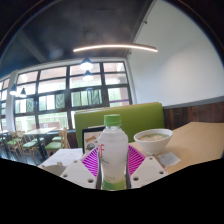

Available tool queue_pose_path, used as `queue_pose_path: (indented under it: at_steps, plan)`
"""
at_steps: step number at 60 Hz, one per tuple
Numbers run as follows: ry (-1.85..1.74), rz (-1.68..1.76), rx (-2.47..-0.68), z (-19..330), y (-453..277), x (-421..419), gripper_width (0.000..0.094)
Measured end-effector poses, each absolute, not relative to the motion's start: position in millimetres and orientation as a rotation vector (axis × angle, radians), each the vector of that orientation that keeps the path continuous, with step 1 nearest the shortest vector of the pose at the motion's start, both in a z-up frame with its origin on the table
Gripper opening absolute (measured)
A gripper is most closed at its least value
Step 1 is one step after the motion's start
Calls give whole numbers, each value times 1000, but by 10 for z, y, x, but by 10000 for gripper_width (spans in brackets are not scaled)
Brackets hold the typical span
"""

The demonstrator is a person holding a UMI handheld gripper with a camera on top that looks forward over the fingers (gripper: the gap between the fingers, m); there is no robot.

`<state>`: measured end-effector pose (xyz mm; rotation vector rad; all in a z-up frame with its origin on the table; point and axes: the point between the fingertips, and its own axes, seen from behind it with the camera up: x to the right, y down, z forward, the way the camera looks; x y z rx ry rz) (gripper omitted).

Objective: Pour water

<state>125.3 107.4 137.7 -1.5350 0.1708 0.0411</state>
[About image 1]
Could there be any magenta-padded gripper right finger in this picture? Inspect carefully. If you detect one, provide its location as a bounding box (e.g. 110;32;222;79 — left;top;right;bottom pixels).
125;144;169;190

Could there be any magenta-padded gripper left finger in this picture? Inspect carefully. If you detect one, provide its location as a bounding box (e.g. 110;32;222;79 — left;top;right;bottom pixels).
59;146;102;190

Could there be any green-capped clear drink bottle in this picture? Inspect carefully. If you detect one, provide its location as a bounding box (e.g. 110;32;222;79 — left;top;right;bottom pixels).
97;113;130;191

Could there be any small clear plastic packet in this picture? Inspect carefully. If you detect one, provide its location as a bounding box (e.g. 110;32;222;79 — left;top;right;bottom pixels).
157;151;182;168

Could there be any white ceramic bowl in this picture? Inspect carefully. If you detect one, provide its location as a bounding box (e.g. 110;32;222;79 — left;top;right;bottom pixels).
133;128;174;156

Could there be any black-framed sticker-covered tablet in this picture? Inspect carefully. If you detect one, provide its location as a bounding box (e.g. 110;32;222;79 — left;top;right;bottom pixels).
81;125;106;154

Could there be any green upholstered bench backrest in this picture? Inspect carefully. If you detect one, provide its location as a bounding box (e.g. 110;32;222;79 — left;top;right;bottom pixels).
73;102;166;149

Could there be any group of green-seated wooden chairs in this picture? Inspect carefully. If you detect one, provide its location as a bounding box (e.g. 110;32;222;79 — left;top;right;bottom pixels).
0;128;72;161

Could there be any light wooden dining table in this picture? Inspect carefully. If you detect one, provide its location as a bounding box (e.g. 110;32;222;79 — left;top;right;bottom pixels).
21;126;58;158

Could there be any large dark-framed grid window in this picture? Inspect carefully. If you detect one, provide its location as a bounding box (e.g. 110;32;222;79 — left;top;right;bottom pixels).
0;61;133;133

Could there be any group of pendant lamps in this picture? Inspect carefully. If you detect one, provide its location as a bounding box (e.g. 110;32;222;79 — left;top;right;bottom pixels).
9;57;95;98

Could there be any long curved ceiling light strip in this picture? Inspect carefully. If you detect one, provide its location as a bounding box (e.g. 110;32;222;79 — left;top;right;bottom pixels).
72;43;159;54

